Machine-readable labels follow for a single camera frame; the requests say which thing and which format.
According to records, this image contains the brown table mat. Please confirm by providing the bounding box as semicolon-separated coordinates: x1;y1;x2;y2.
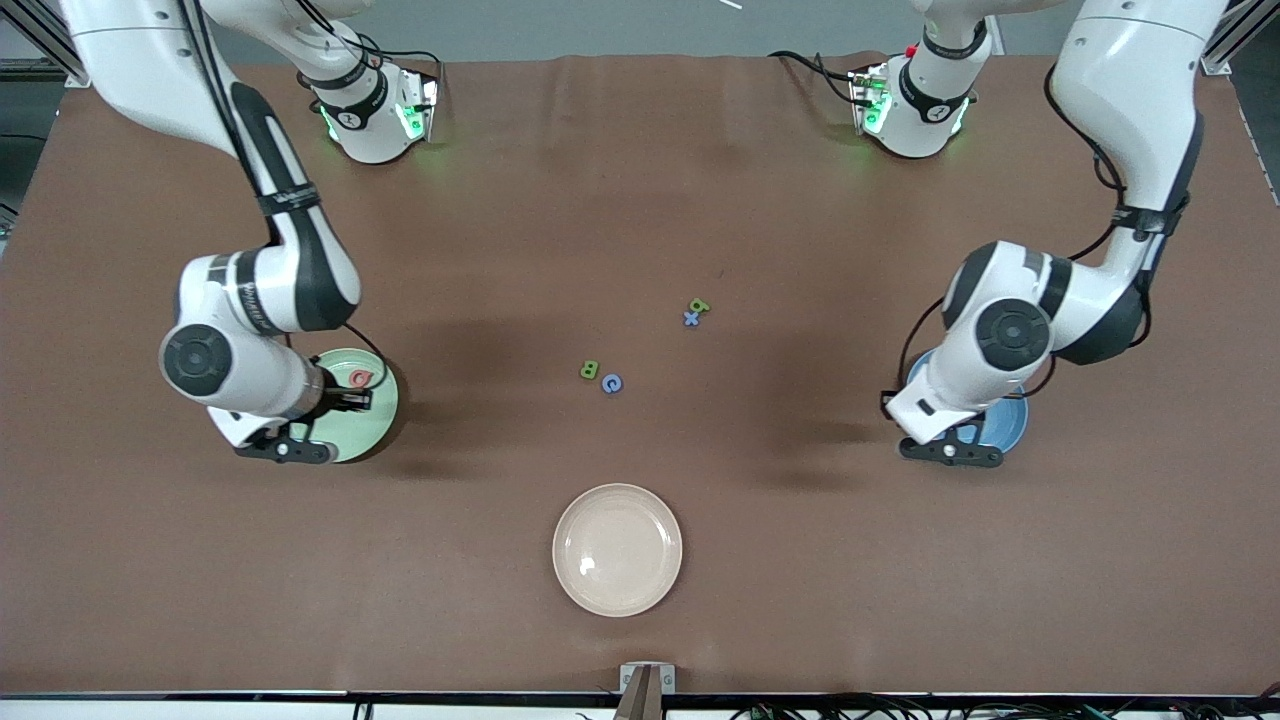
0;52;1280;698

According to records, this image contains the green plate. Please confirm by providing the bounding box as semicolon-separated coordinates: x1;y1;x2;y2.
290;348;399;464

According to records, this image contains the black arm base cable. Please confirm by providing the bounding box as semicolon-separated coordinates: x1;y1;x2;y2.
768;48;863;106
330;25;444;113

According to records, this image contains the beige plate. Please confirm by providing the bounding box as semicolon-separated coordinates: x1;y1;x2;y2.
552;483;684;618

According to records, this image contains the white table edge strip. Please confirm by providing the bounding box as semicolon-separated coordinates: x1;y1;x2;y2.
0;690;1280;720

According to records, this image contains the aluminium frame profile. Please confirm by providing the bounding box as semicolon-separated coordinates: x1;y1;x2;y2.
1205;0;1280;76
0;0;96;89

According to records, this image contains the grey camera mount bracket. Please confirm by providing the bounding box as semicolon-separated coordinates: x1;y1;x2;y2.
619;662;677;695

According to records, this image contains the brown camera post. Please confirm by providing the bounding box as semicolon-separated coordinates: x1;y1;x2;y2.
613;668;666;720

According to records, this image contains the blue plate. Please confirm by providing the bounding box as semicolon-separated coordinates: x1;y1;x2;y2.
905;348;1029;459

